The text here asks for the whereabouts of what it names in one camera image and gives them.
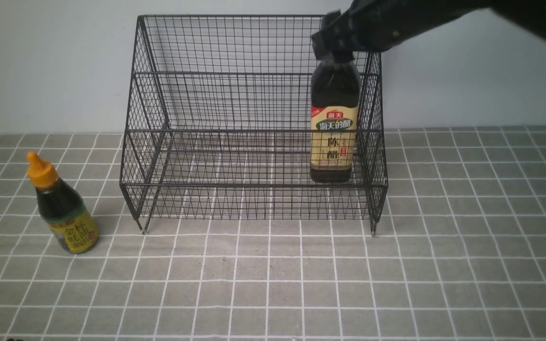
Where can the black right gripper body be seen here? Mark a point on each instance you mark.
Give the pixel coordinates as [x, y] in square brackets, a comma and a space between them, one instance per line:
[375, 26]

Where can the dark vinegar bottle yellow label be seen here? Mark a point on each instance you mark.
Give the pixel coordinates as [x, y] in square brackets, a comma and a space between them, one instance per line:
[334, 93]

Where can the small bottle orange cap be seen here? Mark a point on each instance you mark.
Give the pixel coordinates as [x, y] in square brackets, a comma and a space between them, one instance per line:
[61, 207]

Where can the black wire mesh shelf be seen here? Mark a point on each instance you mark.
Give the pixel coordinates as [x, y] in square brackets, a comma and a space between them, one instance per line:
[218, 124]

